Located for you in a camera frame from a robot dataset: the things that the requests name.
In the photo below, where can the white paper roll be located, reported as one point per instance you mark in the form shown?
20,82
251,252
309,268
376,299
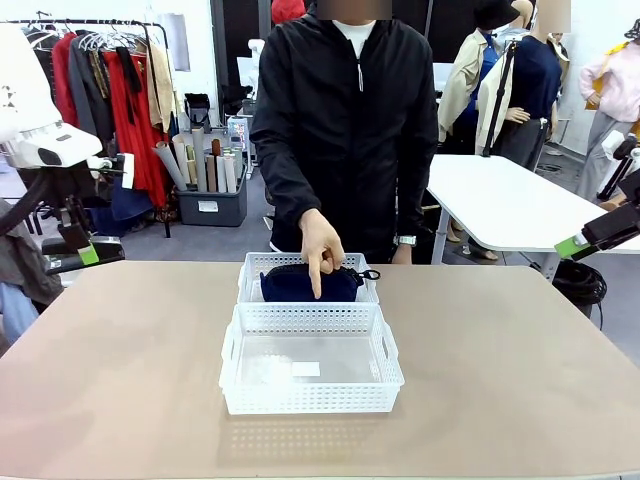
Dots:
221,175
231,172

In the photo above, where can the white perforated plastic basket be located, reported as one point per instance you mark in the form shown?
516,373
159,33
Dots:
310,397
250,272

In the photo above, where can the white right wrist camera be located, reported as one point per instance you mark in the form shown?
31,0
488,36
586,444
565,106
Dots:
612,147

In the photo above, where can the beige garment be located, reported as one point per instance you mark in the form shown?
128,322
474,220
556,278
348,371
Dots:
160,90

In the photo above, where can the red cloth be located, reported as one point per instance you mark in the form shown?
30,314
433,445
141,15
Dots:
287,10

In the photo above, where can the black chair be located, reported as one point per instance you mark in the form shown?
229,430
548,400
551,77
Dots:
197,112

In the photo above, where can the greenish paper roll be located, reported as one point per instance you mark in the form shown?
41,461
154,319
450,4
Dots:
187,162

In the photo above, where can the grey draped jacket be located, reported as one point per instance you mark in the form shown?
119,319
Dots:
25,270

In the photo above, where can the black clothes rack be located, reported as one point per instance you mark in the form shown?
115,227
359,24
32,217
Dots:
160,100

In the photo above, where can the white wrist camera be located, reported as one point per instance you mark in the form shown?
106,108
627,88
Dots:
612,147
129,171

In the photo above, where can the navy blue zip pouch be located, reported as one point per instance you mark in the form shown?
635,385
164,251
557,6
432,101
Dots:
285,287

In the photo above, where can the mannequin in beige coat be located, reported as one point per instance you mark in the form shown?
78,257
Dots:
462,85

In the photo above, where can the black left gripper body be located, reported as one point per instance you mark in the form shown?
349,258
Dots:
75,225

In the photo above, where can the tall grey paper roll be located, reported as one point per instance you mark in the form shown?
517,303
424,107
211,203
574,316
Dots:
199,160

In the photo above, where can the white machine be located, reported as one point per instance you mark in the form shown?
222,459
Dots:
252,60

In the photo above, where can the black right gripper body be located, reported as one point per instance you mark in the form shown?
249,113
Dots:
615,227

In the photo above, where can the black bucket hat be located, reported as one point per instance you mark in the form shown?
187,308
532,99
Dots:
495,15

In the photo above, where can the mannequin in navy top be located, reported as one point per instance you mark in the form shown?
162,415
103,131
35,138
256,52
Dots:
537,75

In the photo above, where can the white wall poster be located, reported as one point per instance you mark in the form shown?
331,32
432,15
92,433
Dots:
177,42

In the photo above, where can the dark grey coat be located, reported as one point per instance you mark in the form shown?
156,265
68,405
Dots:
42,55

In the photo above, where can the person's left forearm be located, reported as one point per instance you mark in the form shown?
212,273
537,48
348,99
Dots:
419,195

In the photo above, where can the person in black jacket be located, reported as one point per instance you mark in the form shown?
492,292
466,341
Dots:
345,100

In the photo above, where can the light blue jeans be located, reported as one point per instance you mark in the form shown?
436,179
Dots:
15,310

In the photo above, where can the long red dress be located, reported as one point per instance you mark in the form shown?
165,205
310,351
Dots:
145,140

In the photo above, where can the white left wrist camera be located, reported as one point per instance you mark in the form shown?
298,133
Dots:
129,171

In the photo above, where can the mannequin in pink top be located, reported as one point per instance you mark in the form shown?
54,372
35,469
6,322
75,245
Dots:
617,80

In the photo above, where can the black scarf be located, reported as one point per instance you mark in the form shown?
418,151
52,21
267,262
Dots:
131,75

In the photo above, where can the red jacket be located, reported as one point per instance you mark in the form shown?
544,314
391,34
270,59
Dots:
65,85

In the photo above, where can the person's right hand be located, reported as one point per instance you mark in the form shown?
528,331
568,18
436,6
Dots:
320,240

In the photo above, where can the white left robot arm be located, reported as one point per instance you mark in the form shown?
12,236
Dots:
25,80

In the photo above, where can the clear lit computer case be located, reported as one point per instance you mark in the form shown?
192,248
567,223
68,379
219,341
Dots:
237,132

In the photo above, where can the person's left hand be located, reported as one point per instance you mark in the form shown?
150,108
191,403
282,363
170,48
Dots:
403,255

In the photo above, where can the navy blue garment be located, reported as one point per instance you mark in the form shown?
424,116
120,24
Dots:
130,205

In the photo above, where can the brown paper roll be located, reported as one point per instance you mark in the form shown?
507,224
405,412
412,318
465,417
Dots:
215,165

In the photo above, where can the silver wristwatch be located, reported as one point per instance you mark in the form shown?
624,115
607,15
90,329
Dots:
406,240

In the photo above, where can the dark grey storage bin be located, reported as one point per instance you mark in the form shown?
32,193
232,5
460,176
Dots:
210,207

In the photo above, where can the person's right forearm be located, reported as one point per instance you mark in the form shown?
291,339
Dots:
285,175

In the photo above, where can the white paper label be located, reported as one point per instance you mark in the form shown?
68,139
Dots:
306,369

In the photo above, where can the white table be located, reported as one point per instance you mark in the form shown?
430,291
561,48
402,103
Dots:
500,200

